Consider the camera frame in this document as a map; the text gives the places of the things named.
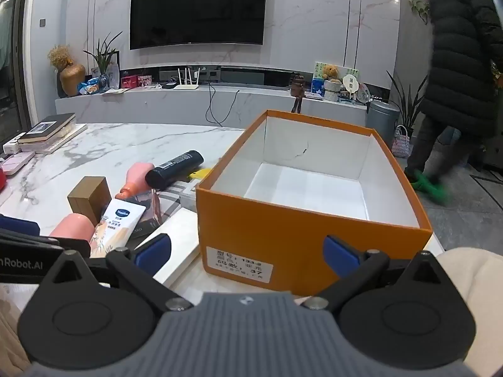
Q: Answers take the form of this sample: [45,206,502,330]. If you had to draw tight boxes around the white marble television stand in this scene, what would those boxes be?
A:
[54,64,394,128]

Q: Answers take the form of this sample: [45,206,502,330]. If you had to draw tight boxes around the pink bottle with orange cap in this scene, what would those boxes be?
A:
[115,162,158,202]

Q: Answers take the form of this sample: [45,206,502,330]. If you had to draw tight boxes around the orange cardboard box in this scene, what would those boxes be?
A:
[196,110,434,298]

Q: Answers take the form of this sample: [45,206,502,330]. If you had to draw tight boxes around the tall potted plant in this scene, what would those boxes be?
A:
[387,70,430,139]

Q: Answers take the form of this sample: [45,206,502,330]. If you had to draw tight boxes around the white box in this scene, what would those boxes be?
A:
[135,207,202,288]

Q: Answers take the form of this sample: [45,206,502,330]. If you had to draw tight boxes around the illustrated card box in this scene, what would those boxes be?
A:
[129,189,163,240]

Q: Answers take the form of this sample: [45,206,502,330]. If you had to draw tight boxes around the brown camera with strap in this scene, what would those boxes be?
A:
[290,72,307,114]

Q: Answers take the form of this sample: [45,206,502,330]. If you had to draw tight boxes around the person's beige clothing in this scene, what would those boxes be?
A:
[431,248,503,377]

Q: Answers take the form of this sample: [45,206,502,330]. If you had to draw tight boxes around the white router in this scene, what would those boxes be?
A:
[174,68,202,91]

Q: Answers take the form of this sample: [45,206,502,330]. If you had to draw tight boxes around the black plastic bottle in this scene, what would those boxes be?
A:
[145,150,205,188]

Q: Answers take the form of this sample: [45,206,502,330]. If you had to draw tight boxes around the green plant in glass vase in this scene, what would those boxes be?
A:
[83,31,124,92]

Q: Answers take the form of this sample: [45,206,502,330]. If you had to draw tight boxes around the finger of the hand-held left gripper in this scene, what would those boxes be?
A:
[0,214,42,241]

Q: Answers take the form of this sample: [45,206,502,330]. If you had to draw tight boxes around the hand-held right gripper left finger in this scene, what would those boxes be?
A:
[37,233,194,313]

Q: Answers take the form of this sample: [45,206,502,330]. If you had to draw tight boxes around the black book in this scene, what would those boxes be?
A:
[17,112,77,144]

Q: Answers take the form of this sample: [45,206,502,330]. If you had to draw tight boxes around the round white fan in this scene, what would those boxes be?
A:
[341,74,361,101]

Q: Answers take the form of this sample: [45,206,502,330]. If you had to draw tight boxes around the grey marbled box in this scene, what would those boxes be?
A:
[158,182,198,212]

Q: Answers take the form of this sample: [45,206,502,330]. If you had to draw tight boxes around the blue snack packets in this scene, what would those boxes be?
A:
[76,78,103,95]

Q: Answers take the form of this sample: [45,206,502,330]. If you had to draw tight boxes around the white power strip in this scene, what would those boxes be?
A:
[3,135,29,155]

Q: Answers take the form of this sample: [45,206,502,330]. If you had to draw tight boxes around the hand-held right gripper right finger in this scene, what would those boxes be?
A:
[302,235,456,312]

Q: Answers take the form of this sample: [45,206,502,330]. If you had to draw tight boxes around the pink case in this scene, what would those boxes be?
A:
[0,151,36,176]

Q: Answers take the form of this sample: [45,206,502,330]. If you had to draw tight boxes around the black cable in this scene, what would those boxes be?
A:
[206,82,240,128]

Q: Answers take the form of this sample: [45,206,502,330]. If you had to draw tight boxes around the white cream tube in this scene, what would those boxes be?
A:
[89,198,147,259]

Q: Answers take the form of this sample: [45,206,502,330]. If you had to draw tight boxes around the pale round storage jar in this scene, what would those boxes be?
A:
[323,79,343,101]

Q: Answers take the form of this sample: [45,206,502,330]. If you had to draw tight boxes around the brown wooden block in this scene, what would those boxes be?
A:
[68,176,113,224]

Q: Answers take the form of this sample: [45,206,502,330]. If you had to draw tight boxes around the brown teddy bear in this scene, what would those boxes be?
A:
[322,64,342,84]

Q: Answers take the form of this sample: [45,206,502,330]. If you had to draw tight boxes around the hanging green plant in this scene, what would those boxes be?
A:
[408,0,432,25]

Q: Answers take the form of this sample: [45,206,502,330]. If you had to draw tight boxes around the pink cylinder cup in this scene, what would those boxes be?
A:
[49,213,97,253]

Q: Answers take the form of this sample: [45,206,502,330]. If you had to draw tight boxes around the black flat television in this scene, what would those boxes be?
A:
[129,0,269,51]

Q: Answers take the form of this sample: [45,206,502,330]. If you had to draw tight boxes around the grey trash can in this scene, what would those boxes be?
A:
[365,100,401,150]

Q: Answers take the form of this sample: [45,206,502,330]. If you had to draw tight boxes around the woven checked basket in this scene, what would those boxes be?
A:
[390,124,412,160]

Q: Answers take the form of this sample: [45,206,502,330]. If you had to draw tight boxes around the gold vase with dried flowers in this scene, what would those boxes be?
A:
[47,45,86,97]

